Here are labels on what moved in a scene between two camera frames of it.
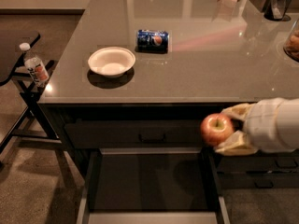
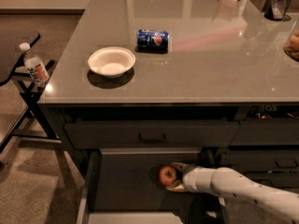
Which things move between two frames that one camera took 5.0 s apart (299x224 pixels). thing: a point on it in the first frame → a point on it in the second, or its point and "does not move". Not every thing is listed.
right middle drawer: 266,161 does not move
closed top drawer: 135,133 does not move
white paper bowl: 111,62 does not move
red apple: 215,128 → 167,175
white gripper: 261,129 → 189,179
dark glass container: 277,4 does not move
